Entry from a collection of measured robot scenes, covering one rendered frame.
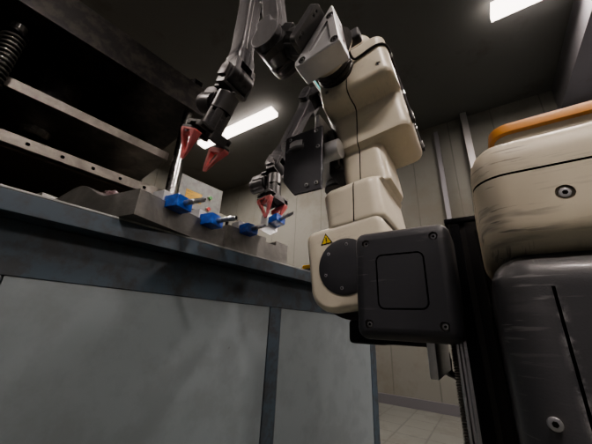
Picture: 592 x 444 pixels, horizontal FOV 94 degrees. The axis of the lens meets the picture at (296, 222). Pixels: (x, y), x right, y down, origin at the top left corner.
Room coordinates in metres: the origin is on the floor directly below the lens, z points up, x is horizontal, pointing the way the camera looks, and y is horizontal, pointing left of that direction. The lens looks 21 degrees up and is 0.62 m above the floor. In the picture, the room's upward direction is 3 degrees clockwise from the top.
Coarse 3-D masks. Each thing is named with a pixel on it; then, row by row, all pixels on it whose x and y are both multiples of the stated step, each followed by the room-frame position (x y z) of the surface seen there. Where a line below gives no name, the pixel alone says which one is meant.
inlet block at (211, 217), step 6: (192, 210) 0.65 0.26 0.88; (198, 210) 0.64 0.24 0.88; (198, 216) 0.64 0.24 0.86; (204, 216) 0.63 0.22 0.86; (210, 216) 0.63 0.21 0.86; (216, 216) 0.64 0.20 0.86; (234, 216) 0.61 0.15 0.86; (204, 222) 0.63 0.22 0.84; (210, 222) 0.63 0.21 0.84; (216, 222) 0.64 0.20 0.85; (222, 222) 0.66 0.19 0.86; (210, 228) 0.67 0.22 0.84; (216, 228) 0.66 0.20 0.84
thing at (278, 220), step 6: (270, 216) 0.88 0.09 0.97; (276, 216) 0.86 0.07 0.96; (282, 216) 0.87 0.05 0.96; (288, 216) 0.85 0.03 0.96; (264, 222) 0.89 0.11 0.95; (270, 222) 0.88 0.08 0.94; (276, 222) 0.88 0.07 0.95; (282, 222) 0.88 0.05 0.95; (264, 228) 0.90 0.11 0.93; (270, 228) 0.89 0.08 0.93; (276, 228) 0.91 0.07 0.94
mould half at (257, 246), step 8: (232, 232) 0.78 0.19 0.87; (224, 240) 0.77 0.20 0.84; (232, 240) 0.78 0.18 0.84; (240, 240) 0.80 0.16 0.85; (248, 240) 0.83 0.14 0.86; (256, 240) 0.85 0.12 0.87; (264, 240) 0.87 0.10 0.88; (232, 248) 0.78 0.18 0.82; (240, 248) 0.81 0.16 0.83; (248, 248) 0.83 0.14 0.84; (256, 248) 0.85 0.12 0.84; (264, 248) 0.88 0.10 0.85; (272, 248) 0.90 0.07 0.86; (280, 248) 0.93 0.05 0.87; (264, 256) 0.88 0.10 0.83; (272, 256) 0.91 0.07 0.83; (280, 256) 0.93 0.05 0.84
